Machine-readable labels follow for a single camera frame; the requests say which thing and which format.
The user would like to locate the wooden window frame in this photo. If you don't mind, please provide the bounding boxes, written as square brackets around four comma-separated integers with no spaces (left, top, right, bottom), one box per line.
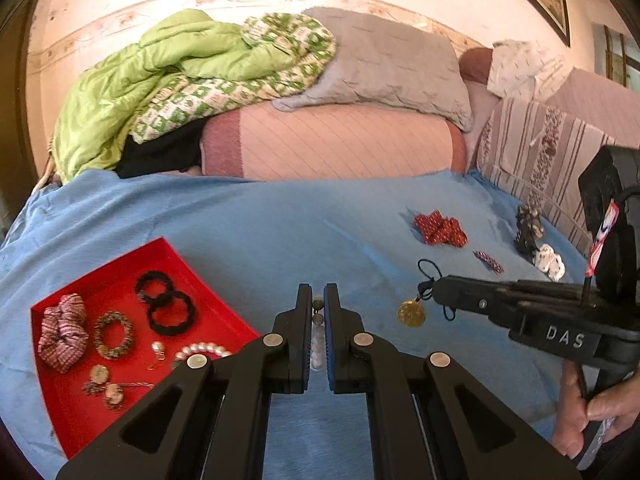
[590,22,640,91]

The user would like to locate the black cloth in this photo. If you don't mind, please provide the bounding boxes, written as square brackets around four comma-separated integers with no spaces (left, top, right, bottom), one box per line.
[116,119,207,179]

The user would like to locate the white pearl bracelet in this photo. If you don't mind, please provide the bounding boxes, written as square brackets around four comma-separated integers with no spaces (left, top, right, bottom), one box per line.
[170,341,233,372]

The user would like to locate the dark wooden door frame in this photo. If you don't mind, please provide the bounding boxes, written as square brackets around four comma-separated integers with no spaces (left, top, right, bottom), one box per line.
[0,0,41,241]

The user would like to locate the mauve pillow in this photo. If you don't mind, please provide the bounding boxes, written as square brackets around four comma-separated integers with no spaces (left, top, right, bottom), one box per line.
[457,47,501,111]

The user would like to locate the green patterned white quilt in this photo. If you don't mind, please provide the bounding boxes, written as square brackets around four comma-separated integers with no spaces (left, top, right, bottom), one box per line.
[130,11,337,143]

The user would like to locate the white hair claw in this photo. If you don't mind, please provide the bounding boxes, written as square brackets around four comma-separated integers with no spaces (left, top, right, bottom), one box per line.
[532,243,566,282]

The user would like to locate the black and white scrunchie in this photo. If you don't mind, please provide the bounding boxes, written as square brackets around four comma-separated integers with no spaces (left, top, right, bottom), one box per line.
[515,203,543,261]

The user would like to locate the pearl gold earring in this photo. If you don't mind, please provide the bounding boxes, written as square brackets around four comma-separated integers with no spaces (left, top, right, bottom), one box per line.
[147,341,168,372]

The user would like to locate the round gold earring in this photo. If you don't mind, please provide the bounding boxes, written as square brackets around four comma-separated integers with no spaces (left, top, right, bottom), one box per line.
[102,382,156,413]
[82,364,111,395]

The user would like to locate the pink checked scrunchie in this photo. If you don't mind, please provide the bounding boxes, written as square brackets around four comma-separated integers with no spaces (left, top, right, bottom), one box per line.
[37,294,91,375]

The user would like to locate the blue blanket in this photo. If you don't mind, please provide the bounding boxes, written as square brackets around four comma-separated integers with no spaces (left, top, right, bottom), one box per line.
[0,167,591,480]

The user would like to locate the plain black hair tie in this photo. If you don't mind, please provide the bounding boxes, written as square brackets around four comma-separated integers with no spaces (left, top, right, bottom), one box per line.
[148,290,196,336]

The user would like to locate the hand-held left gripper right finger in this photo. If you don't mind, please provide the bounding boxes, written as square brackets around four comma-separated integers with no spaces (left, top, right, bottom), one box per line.
[322,282,583,480]

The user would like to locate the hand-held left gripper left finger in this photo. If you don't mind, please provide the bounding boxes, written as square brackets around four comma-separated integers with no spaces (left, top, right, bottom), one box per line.
[56,282,315,480]

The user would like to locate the leopard print hair tie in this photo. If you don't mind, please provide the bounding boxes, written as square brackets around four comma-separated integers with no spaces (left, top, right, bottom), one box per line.
[92,311,135,361]

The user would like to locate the gold medallion pendant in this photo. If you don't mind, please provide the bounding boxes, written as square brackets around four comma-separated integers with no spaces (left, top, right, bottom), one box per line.
[397,258,456,328]

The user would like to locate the white printed pillow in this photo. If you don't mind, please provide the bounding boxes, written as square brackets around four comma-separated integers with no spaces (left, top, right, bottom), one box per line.
[487,39,566,101]

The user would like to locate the grey pillow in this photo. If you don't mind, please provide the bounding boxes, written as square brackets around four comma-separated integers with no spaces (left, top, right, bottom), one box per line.
[272,7,475,133]

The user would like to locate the plain green quilt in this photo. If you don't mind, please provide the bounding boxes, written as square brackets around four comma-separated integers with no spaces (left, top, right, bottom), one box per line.
[50,8,281,183]

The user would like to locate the mauve cushion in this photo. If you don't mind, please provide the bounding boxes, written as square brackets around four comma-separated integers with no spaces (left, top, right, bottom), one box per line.
[550,67,640,151]

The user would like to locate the pink folded blanket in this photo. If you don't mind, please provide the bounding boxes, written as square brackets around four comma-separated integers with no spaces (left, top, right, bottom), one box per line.
[200,105,468,182]

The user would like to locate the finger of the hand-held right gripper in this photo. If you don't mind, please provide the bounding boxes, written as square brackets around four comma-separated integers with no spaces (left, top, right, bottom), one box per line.
[430,275,591,323]

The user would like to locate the red white lanyard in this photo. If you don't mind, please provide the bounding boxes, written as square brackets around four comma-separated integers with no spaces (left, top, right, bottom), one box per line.
[585,200,621,278]

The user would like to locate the small dark red clip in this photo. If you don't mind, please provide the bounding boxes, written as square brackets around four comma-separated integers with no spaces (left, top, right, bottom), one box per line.
[473,249,503,275]

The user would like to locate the striped floral cushion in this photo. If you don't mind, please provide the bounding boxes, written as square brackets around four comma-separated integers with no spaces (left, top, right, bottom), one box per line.
[472,97,621,256]

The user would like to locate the red tray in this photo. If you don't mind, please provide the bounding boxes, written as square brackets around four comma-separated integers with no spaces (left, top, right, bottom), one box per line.
[30,237,261,461]

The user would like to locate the red bow hair clip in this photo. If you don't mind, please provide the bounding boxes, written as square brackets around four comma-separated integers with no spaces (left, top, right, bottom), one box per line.
[414,211,468,248]

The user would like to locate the person's right hand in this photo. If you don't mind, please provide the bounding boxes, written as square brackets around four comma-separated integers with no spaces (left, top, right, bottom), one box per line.
[552,360,640,471]

